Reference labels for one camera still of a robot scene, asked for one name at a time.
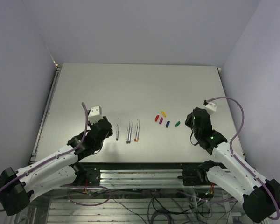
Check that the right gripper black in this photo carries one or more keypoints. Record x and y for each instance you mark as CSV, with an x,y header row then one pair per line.
x,y
188,121

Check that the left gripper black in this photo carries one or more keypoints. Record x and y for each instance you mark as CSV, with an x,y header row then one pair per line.
x,y
110,132

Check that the blue-ended white pen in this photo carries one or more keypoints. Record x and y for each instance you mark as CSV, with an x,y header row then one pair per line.
x,y
117,130

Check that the purple-ended white pen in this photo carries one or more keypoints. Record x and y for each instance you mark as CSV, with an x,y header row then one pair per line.
x,y
128,131

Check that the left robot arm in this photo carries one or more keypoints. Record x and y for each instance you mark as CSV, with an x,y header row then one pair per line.
x,y
18,188

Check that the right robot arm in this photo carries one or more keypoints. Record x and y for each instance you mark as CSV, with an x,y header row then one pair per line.
x,y
259,197

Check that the green-ended white pen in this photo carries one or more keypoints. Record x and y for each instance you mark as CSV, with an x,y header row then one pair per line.
x,y
130,132

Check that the red-ended white pen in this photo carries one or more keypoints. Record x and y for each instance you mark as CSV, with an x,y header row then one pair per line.
x,y
136,130

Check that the yellow-ended white pen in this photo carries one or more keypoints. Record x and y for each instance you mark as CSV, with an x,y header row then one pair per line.
x,y
138,131

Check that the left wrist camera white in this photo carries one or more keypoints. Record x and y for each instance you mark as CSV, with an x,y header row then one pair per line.
x,y
95,114

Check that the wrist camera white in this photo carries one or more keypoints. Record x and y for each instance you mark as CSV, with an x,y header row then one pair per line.
x,y
210,107
95,114

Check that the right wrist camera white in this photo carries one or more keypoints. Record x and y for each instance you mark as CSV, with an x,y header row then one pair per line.
x,y
210,107

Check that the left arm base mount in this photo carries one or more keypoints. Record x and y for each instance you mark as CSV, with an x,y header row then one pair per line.
x,y
86,176

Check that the aluminium frame rail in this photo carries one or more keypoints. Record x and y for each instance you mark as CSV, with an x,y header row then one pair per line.
x,y
141,178

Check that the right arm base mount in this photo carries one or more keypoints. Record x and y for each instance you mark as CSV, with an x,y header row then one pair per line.
x,y
195,174

